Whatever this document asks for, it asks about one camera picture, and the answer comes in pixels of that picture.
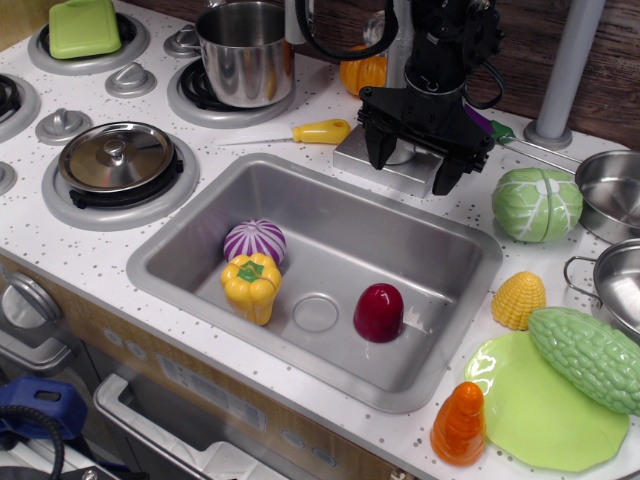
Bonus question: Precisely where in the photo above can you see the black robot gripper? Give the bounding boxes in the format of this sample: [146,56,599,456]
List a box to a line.
[358,74,494,196]

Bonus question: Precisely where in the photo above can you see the yellow toy corn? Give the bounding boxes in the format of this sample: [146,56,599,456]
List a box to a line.
[491,271,546,331]

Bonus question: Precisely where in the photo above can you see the green toy bitter melon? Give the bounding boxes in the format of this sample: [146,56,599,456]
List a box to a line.
[528,307,639,416]

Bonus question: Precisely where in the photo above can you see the orange toy carrot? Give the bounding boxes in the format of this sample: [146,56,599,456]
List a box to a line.
[430,382,486,466]

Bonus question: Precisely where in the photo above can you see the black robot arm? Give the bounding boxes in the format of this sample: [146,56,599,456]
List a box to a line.
[358,1,504,196]

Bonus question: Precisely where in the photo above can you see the green toy cabbage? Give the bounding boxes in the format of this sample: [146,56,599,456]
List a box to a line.
[492,168,583,243]

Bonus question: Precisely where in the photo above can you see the green toy cutting board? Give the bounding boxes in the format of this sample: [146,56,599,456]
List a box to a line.
[49,0,121,60]

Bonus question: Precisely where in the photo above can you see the silver toy sink basin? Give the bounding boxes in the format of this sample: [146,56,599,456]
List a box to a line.
[127,154,502,414]

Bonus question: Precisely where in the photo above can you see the blue clamp with black cable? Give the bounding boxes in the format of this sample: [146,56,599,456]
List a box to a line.
[0,375,89,480]

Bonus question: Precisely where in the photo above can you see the steel frying pan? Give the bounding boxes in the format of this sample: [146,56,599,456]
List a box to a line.
[497,135,639,244]

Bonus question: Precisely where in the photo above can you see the dark red toy beet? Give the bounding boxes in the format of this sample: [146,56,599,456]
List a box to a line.
[353,283,404,343]

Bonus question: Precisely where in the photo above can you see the purple striped toy onion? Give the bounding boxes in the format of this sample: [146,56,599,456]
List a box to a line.
[223,219,287,265]

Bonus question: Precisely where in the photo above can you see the light green toy plate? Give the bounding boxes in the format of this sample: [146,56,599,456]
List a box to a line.
[464,332,630,473]

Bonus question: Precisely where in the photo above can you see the yellow handled toy knife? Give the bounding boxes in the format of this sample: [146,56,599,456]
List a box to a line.
[214,119,351,146]

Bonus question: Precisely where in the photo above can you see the tall steel pot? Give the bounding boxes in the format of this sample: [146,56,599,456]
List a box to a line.
[194,1,295,109]

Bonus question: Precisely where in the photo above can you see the steel pot lid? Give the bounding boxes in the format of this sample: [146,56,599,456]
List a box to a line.
[58,122,175,193]

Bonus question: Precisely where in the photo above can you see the orange toy pumpkin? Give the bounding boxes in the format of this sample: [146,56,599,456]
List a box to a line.
[339,55,387,96]

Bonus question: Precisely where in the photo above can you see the grey stove knob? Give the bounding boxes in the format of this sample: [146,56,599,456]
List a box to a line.
[105,62,157,98]
[163,24,200,59]
[35,108,93,146]

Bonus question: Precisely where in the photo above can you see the purple toy eggplant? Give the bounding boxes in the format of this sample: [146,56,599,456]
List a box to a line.
[464,103,515,145]

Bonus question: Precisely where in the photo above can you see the grey vertical pole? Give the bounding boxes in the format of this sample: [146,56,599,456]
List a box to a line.
[524,0,606,151]

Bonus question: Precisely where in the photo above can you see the grey oven door handle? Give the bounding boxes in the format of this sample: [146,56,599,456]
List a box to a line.
[94,374,282,479]

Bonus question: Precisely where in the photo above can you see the silver toy faucet with lever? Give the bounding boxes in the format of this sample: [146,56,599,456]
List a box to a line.
[333,0,443,198]

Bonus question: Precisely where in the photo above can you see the yellow toy bell pepper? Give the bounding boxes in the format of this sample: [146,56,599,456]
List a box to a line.
[220,253,282,326]

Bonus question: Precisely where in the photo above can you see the grey round oven dial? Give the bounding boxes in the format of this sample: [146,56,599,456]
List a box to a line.
[1,272,62,330]

